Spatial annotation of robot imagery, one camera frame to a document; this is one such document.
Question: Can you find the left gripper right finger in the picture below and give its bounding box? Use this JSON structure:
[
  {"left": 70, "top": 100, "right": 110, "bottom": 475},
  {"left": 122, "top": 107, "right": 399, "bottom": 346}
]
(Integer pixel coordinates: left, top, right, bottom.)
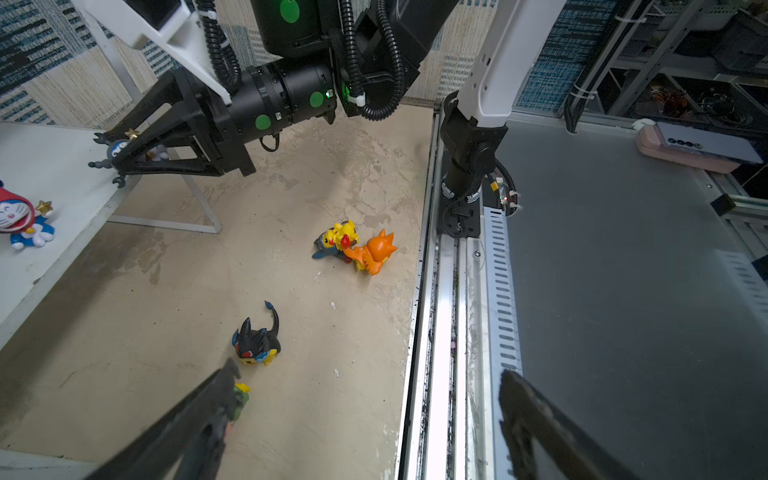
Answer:
[{"left": 499, "top": 370, "right": 637, "bottom": 479}]

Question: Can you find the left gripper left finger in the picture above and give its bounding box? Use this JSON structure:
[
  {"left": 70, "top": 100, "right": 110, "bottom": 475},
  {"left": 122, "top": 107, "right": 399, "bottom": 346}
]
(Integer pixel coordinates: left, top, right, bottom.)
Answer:
[{"left": 88, "top": 359, "right": 240, "bottom": 479}]

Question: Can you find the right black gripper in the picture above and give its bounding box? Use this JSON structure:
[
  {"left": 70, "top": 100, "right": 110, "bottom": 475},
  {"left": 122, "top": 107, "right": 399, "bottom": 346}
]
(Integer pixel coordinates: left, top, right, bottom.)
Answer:
[{"left": 94, "top": 67, "right": 256, "bottom": 178}]

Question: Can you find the grey hood Doraemon figure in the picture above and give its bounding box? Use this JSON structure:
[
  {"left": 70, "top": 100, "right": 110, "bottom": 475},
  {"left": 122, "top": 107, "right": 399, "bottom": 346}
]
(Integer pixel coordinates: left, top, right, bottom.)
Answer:
[{"left": 88, "top": 130, "right": 170, "bottom": 169}]

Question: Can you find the red hat Doraemon figure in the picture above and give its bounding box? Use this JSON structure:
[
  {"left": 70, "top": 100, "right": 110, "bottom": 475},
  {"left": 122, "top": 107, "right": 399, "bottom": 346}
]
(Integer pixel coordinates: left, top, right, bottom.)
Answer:
[{"left": 1, "top": 183, "right": 55, "bottom": 251}]

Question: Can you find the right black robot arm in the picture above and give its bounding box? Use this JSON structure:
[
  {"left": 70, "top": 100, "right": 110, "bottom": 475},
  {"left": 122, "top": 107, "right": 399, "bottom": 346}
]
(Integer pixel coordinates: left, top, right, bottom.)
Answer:
[{"left": 83, "top": 1, "right": 564, "bottom": 238}]

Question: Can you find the white two-tier shelf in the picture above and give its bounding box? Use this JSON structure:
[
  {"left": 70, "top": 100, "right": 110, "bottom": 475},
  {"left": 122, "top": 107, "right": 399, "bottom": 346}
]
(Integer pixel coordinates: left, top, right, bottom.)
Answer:
[{"left": 0, "top": 11, "right": 223, "bottom": 352}]

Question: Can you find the pink green cactus figure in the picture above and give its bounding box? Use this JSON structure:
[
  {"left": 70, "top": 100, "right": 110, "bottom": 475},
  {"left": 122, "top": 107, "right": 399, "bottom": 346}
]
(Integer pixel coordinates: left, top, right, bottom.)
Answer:
[{"left": 232, "top": 383, "right": 251, "bottom": 422}]

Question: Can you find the black blue Luxray figure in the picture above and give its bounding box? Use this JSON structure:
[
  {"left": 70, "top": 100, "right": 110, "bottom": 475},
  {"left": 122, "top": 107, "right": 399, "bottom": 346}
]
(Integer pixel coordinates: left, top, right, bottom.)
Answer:
[{"left": 231, "top": 300, "right": 281, "bottom": 365}]

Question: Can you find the orange yellow Pokemon figure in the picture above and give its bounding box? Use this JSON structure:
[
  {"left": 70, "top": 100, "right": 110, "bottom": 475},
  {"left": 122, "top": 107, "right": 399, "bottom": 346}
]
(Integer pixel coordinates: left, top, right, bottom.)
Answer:
[{"left": 312, "top": 220, "right": 398, "bottom": 276}]

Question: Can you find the pink white phone device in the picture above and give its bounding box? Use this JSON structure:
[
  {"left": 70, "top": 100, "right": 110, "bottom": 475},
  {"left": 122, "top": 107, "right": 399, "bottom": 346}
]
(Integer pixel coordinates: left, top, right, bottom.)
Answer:
[{"left": 635, "top": 122, "right": 765, "bottom": 174}]

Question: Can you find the grey perforated cable duct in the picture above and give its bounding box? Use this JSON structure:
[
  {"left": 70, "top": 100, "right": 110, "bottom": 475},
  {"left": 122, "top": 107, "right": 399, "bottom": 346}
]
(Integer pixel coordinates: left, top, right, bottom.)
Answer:
[{"left": 482, "top": 207, "right": 522, "bottom": 479}]

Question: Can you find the aluminium mounting rail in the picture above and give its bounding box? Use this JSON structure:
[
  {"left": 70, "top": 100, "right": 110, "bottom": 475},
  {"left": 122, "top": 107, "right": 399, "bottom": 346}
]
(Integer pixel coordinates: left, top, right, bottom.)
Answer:
[{"left": 394, "top": 111, "right": 493, "bottom": 479}]

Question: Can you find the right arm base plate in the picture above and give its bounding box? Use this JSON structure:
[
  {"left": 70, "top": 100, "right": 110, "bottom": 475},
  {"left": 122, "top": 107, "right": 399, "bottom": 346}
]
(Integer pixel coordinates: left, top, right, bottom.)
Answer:
[{"left": 436, "top": 197, "right": 482, "bottom": 239}]

